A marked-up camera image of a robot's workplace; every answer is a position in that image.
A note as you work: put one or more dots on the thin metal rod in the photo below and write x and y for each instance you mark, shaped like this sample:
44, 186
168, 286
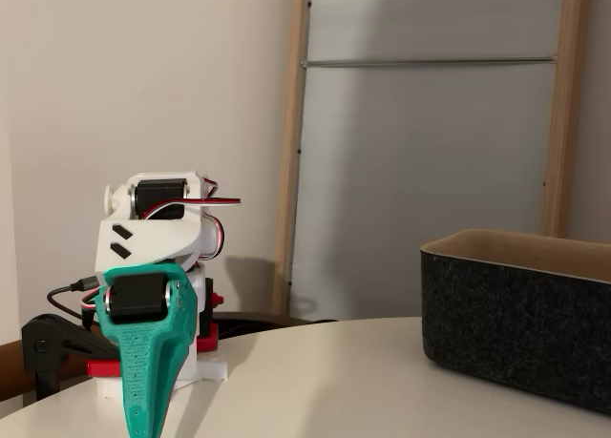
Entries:
429, 62

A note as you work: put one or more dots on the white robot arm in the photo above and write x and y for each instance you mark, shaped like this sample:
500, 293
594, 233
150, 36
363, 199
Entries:
153, 242

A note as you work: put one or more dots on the teal gripper black servo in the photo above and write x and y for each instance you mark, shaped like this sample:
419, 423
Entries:
136, 297

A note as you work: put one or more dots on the dark grey felt box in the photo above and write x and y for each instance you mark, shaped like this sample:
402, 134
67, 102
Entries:
501, 323

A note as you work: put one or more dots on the black red table clamp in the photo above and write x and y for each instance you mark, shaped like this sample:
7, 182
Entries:
207, 340
48, 342

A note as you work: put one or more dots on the wooden frame translucent panel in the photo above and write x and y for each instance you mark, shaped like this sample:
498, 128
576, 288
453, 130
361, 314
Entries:
420, 171

